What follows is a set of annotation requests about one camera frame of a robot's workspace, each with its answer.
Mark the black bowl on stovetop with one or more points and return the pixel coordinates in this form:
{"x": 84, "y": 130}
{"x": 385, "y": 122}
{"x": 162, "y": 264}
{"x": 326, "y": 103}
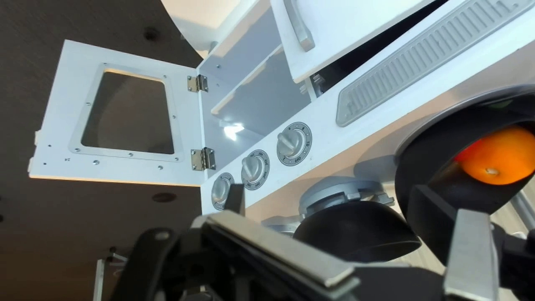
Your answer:
{"x": 358, "y": 232}

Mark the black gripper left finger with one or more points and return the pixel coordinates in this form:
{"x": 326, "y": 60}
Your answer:
{"x": 299, "y": 270}

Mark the oven door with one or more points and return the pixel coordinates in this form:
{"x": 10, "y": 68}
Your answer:
{"x": 117, "y": 118}

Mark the black bowl with fruit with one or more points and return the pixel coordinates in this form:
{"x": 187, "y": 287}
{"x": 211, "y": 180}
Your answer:
{"x": 428, "y": 183}

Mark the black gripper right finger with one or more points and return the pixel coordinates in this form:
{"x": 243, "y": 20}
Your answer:
{"x": 472, "y": 267}

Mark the orange toy fruit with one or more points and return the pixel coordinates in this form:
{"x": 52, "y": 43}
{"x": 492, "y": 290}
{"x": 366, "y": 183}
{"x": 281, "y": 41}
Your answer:
{"x": 500, "y": 158}

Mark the white toy kitchen cabinet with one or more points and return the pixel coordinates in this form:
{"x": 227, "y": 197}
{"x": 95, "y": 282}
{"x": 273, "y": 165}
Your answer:
{"x": 304, "y": 150}

